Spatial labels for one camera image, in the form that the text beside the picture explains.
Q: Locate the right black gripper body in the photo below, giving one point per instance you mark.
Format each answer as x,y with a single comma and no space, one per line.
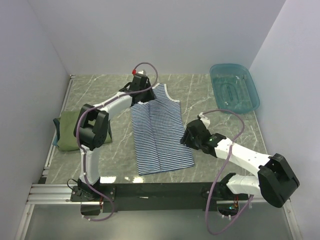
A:
190,141

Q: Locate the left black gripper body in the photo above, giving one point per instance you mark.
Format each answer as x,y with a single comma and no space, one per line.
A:
147,95

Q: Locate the blue white striped tank top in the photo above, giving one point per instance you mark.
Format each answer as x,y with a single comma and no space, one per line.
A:
157,130

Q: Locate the olive green tank top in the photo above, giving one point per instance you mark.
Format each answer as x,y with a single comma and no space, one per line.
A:
65,130

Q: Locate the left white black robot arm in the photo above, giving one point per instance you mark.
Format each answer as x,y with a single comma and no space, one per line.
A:
93,123

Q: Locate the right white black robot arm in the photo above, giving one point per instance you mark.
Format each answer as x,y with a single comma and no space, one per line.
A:
271,176

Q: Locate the teal plastic laundry basket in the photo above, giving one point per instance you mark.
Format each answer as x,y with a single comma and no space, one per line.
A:
234,88

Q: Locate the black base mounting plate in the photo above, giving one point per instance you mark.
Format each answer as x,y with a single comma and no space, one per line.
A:
151,196

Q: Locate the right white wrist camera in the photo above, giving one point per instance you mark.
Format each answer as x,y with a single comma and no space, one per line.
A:
205,120

